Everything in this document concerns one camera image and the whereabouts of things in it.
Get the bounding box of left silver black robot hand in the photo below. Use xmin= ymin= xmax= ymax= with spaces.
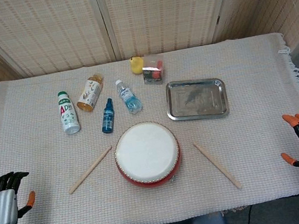
xmin=0 ymin=169 xmax=41 ymax=224

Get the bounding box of wooden drumstick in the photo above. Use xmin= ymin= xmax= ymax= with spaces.
xmin=62 ymin=145 xmax=120 ymax=195
xmin=192 ymin=135 xmax=243 ymax=197

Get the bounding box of rectangular stainless steel tray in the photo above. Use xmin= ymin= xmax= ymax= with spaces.
xmin=161 ymin=72 xmax=232 ymax=128

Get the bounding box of red drum with white skin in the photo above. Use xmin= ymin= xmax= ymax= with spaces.
xmin=109 ymin=117 xmax=186 ymax=194

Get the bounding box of beige woven tablecloth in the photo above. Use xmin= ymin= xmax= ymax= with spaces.
xmin=0 ymin=28 xmax=299 ymax=224

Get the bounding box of white green-capped drink bottle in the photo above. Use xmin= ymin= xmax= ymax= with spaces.
xmin=56 ymin=89 xmax=82 ymax=136

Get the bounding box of small blue spray bottle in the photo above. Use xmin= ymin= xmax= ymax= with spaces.
xmin=96 ymin=97 xmax=119 ymax=135

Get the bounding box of amber tea bottle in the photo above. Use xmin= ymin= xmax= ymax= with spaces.
xmin=72 ymin=72 xmax=109 ymax=115

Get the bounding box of clear water bottle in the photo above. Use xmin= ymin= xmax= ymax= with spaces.
xmin=114 ymin=76 xmax=144 ymax=117

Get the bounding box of woven bamboo folding screen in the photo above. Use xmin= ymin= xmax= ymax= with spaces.
xmin=0 ymin=0 xmax=299 ymax=123

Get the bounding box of clear box of coffee capsules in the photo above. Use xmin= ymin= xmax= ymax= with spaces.
xmin=139 ymin=52 xmax=168 ymax=88

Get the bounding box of yellow toy pear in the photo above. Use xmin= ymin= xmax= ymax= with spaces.
xmin=128 ymin=55 xmax=147 ymax=77

